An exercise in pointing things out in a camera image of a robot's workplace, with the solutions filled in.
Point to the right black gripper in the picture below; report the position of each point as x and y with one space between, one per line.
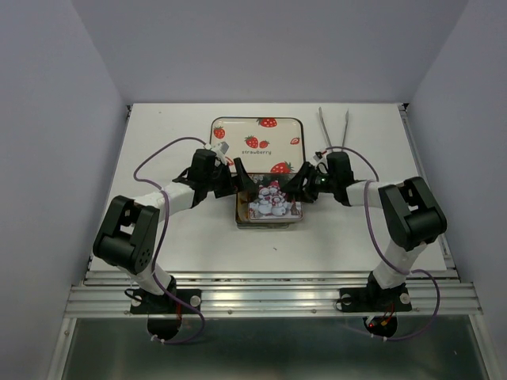
295 184

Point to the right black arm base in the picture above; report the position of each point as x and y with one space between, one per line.
378 306

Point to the gold tin lid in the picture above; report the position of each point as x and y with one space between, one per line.
270 204

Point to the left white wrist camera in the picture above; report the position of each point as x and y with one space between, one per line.
220 149

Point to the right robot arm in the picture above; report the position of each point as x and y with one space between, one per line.
412 215

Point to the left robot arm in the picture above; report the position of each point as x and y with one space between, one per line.
126 237

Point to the metal tongs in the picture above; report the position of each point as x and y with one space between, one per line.
335 130

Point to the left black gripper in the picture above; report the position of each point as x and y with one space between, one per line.
230 185

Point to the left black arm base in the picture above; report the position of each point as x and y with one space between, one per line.
165 314

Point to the strawberry print tray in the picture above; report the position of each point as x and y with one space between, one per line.
264 145

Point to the aluminium rail frame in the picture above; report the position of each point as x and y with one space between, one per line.
278 319

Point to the gold square tin box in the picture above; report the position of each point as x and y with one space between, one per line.
240 210

